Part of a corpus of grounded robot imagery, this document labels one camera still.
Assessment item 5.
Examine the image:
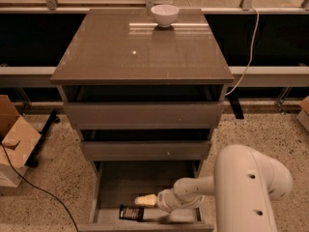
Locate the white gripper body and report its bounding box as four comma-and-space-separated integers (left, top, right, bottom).
156, 188, 205, 213

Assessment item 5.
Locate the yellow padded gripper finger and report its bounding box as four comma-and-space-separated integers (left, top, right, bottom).
134, 194, 157, 208

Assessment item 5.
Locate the black rxbar chocolate bar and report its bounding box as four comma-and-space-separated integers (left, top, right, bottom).
119, 205, 144, 222

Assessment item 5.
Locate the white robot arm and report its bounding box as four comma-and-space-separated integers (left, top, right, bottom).
135, 145, 293, 232

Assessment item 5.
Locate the open bottom drawer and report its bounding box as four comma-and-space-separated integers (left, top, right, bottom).
78, 160, 214, 232

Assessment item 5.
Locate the middle drawer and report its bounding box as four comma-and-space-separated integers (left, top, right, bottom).
81, 140, 211, 161

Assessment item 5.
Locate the top drawer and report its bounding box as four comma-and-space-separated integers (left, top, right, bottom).
64, 102, 223, 130

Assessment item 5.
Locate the brown glossy drawer cabinet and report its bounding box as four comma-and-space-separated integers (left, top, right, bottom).
50, 7, 235, 169

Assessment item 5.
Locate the black stand leg left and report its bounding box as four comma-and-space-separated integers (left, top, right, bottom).
26, 110, 60, 168

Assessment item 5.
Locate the black stand leg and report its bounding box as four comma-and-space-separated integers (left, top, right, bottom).
228, 93, 244, 120
26, 110, 60, 168

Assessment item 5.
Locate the black stand leg right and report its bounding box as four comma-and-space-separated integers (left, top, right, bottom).
228, 93, 244, 120

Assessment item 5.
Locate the cardboard box left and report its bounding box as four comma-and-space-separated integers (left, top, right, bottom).
0, 95, 41, 188

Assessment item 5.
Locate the cardboard box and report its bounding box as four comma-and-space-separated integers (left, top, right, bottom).
296, 96, 309, 131
0, 95, 41, 188

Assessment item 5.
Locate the cardboard box right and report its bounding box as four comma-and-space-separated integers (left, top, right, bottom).
296, 96, 309, 131

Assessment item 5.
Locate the white ceramic bowl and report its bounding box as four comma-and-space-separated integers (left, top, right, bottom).
151, 5, 179, 27

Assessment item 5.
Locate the black floor cable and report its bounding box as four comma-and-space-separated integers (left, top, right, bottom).
0, 141, 80, 232

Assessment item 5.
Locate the white power cable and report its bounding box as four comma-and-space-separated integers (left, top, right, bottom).
225, 7, 261, 98

